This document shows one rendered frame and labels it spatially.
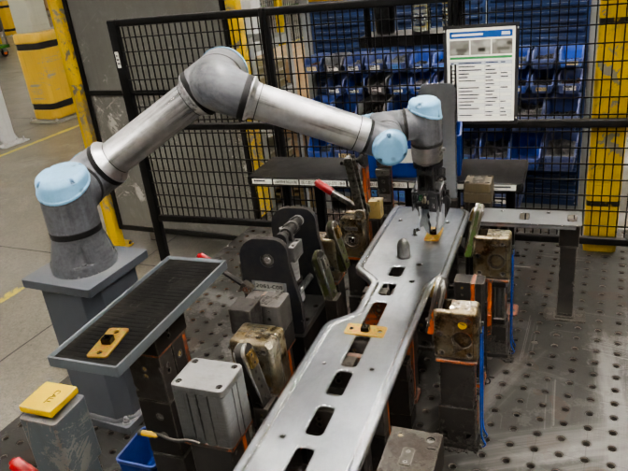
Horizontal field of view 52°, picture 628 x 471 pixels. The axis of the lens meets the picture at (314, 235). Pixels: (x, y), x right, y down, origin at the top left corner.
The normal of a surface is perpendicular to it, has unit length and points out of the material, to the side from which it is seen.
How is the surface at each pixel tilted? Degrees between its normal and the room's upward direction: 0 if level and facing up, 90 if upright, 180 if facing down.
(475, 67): 90
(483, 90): 90
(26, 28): 90
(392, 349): 0
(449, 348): 90
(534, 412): 0
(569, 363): 0
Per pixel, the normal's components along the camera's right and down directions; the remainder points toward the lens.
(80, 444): 0.93, 0.05
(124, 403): 0.35, 0.35
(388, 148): 0.00, 0.41
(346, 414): -0.11, -0.91
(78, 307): -0.41, 0.41
